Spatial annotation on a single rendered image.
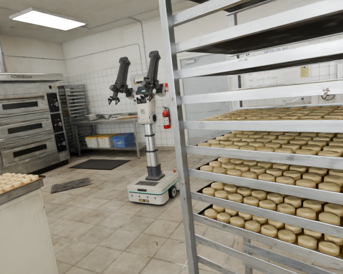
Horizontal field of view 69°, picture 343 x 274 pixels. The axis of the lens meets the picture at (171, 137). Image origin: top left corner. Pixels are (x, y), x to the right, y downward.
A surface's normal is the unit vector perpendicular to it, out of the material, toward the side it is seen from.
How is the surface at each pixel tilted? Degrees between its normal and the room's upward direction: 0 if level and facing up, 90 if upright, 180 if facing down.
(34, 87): 90
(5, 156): 91
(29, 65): 90
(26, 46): 90
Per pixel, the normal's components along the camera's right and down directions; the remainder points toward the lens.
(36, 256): 0.88, -0.02
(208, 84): -0.44, 0.21
